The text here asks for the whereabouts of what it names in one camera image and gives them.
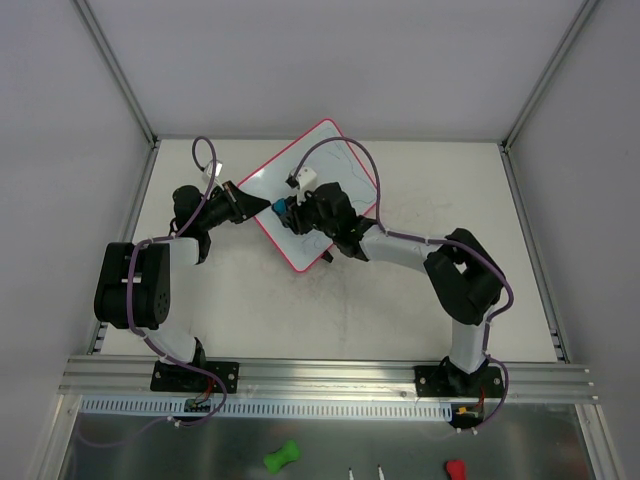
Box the blue whiteboard eraser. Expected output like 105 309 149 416
271 198 287 216

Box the pink framed whiteboard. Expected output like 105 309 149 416
239 119 377 273

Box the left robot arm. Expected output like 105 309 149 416
94 181 271 390

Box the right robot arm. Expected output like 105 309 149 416
272 182 505 396

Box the green bone-shaped eraser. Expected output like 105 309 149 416
263 440 301 474

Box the red bone-shaped eraser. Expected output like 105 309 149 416
445 459 467 480

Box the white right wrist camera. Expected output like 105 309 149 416
286 167 317 205

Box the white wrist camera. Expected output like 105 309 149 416
286 167 317 205
202 160 223 183

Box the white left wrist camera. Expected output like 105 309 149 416
202 160 223 183

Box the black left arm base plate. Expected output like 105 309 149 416
150 360 240 394

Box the left aluminium frame post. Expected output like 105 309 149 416
71 0 158 147

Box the aluminium frame post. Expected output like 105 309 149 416
71 0 158 147
499 0 601 151

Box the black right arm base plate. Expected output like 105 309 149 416
413 363 505 399

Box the aluminium mounting rail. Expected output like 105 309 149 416
58 355 599 404

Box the white slotted cable duct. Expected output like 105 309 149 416
79 395 453 423

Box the right aluminium frame post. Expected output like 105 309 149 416
499 0 601 151

